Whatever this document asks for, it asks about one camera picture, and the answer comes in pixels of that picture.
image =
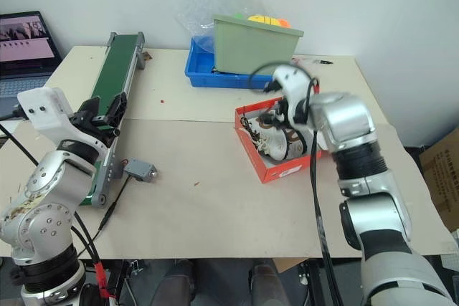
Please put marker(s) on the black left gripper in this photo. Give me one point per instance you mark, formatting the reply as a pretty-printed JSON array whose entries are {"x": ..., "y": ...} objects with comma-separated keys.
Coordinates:
[{"x": 95, "y": 125}]

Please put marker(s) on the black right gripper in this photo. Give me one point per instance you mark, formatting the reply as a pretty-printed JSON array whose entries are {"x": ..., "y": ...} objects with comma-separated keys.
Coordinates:
[{"x": 287, "y": 109}]

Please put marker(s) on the white brown lace-up shoe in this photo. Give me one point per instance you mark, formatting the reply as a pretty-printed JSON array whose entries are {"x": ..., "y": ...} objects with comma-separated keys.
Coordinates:
[
  {"x": 258, "y": 123},
  {"x": 279, "y": 146}
]

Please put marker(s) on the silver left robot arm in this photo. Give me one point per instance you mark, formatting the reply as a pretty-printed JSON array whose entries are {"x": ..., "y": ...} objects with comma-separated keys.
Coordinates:
[{"x": 39, "y": 213}]

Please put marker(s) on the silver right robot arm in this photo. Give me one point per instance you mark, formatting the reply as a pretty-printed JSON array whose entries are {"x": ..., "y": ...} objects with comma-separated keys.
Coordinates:
[{"x": 362, "y": 162}]

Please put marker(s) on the green conveyor belt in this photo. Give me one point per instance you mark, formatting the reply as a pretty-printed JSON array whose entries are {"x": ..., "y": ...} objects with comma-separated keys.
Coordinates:
[{"x": 114, "y": 66}]

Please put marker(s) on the red shoe box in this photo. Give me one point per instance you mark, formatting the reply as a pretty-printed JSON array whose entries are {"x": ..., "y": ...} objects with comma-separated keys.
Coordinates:
[{"x": 283, "y": 171}]

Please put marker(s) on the grey motor control box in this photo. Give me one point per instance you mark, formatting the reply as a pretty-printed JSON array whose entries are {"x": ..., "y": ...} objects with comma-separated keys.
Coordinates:
[{"x": 140, "y": 170}]

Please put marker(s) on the pale green plastic bin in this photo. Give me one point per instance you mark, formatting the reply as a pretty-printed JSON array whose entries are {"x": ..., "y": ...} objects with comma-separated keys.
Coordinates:
[{"x": 251, "y": 48}]

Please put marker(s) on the beige cardboard table sheet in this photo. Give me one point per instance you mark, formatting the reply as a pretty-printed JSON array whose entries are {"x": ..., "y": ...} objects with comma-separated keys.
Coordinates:
[
  {"x": 197, "y": 101},
  {"x": 215, "y": 220}
]

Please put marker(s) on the blue plastic tray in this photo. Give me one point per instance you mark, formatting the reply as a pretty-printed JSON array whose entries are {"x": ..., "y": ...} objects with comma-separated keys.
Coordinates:
[{"x": 201, "y": 78}]

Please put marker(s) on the small black tool bit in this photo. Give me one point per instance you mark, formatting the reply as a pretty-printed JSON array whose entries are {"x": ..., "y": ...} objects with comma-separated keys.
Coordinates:
[{"x": 325, "y": 62}]

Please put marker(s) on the orange toy in bin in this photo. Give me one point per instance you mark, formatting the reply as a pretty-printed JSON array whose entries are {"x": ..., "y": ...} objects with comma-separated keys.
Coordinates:
[{"x": 285, "y": 23}]

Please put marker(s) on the yellow toy in bin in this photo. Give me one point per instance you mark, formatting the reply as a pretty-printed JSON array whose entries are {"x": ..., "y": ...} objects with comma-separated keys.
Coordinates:
[{"x": 263, "y": 19}]

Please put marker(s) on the open laptop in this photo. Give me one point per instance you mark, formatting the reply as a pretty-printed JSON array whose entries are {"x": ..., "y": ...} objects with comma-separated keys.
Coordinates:
[{"x": 21, "y": 44}]

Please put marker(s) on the green toy in bin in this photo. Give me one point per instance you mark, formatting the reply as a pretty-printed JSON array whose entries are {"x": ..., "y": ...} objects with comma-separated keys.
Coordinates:
[{"x": 238, "y": 16}]

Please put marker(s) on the clear plastic bag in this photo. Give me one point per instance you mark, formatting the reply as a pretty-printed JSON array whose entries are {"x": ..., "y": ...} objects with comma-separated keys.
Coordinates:
[{"x": 211, "y": 5}]

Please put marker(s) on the dark rounded shape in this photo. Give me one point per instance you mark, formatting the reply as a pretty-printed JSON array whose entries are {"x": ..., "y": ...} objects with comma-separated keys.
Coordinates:
[
  {"x": 175, "y": 282},
  {"x": 267, "y": 284}
]

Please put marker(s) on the brown cardboard carton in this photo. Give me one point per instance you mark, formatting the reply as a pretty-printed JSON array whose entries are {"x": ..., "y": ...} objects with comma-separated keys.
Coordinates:
[{"x": 443, "y": 180}]

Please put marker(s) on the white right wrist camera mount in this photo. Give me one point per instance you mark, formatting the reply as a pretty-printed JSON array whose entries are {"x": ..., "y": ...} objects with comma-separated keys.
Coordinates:
[{"x": 292, "y": 84}]

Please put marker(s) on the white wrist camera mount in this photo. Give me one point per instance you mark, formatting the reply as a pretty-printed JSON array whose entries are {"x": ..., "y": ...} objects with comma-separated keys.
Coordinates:
[
  {"x": 292, "y": 84},
  {"x": 43, "y": 109}
]

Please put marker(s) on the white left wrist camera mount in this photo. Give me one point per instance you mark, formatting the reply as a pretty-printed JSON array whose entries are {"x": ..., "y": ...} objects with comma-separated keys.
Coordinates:
[{"x": 43, "y": 109}]

